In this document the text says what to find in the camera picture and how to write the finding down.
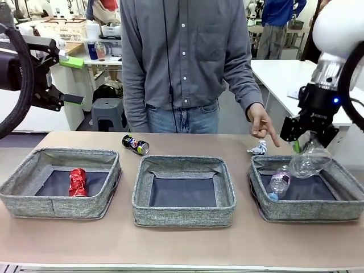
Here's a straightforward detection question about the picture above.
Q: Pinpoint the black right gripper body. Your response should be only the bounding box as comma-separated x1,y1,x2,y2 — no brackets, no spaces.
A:
297,84,341,131

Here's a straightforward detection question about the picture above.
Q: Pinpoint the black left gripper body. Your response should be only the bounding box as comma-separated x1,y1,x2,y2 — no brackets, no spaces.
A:
0,48,26,92

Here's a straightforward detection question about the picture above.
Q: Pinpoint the large clear plastic bottle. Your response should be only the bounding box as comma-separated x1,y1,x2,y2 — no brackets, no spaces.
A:
288,139,333,179

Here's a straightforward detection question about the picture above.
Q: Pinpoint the small bottle with blue cap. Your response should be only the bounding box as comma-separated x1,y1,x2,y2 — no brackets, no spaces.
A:
266,167,293,202

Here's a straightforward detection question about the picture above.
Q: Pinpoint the crushed red soda can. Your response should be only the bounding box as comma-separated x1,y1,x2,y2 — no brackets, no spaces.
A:
69,167,89,197

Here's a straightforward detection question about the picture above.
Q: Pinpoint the black Pepsi can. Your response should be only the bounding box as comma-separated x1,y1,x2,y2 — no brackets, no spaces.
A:
121,133,150,156

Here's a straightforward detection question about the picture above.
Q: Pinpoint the person's right forearm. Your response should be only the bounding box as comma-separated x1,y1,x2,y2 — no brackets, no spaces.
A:
121,68,150,133

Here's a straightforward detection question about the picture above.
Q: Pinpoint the person's left forearm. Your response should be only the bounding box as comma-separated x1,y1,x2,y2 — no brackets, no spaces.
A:
224,51,265,114

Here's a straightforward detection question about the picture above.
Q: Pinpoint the person's left hand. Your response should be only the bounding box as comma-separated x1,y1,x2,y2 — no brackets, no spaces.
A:
246,102,281,148

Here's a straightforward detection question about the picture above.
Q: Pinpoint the white desk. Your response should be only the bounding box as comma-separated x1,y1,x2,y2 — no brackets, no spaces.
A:
61,55,125,131

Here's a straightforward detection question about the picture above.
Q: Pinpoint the crumpled white blue paper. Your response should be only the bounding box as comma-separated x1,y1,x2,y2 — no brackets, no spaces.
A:
246,139,269,156

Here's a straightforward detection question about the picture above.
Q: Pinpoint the dark blue bottle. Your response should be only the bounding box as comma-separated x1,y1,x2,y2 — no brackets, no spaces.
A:
87,40,99,60

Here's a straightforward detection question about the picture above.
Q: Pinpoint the white table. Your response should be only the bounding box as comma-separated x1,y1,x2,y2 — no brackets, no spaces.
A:
251,59,364,126

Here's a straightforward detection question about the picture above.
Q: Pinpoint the white plastic jug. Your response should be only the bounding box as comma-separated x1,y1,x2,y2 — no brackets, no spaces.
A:
85,19,101,40

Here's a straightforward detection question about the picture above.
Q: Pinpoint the black bag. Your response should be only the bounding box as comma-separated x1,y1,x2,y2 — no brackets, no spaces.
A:
92,84,125,105

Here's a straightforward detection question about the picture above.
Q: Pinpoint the grey plastic stool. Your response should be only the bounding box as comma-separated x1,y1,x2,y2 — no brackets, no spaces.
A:
90,97,128,132

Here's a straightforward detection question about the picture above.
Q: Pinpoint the plastic cup with red drink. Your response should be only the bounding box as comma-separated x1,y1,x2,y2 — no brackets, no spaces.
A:
95,40,107,62

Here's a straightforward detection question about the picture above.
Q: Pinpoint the white storage box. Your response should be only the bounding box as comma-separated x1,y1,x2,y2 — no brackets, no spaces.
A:
101,24,123,38

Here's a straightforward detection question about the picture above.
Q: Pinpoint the grey fabric basket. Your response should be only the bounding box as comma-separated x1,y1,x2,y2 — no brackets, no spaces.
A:
131,154,237,228
247,154,364,223
0,147,122,220

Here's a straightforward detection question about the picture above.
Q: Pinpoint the person in blue jacket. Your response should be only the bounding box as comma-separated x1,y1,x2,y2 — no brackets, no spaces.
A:
257,0,308,60

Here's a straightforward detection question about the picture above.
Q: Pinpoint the person in grey shirt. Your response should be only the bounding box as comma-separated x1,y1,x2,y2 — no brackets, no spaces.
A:
119,0,265,134

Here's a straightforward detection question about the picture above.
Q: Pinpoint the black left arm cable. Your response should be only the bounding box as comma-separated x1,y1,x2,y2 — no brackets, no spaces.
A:
0,27,35,140

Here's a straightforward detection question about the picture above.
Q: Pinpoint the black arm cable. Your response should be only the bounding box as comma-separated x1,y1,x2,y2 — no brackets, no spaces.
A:
0,27,35,140
337,41,364,132

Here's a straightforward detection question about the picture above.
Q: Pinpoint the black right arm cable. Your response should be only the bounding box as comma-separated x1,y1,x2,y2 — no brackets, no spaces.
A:
337,41,364,132

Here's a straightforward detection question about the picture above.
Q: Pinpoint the thin black cord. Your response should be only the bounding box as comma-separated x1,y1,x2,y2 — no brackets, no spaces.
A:
162,0,179,134

